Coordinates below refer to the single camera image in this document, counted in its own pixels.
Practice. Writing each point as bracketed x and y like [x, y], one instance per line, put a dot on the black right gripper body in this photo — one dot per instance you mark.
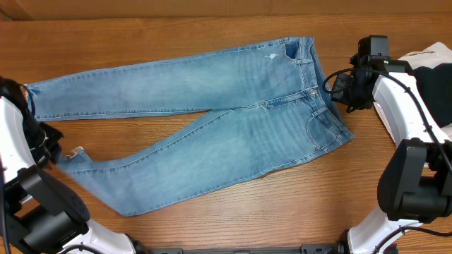
[351, 94]

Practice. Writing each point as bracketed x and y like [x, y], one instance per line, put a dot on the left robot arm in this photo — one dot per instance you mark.
[39, 214]

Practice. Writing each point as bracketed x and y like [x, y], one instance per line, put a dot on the light blue denim jeans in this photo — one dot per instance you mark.
[263, 109]

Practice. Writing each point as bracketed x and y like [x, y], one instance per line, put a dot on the folded black garment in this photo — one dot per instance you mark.
[434, 87]

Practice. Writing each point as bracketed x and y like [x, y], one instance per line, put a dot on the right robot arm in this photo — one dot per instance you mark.
[415, 187]

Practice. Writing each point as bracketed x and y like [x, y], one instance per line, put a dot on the folded light grey trousers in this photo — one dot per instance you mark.
[396, 108]

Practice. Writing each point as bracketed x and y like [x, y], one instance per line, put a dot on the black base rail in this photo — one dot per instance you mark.
[317, 248]

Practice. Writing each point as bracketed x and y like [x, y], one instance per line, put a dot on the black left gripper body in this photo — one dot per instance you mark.
[43, 140]

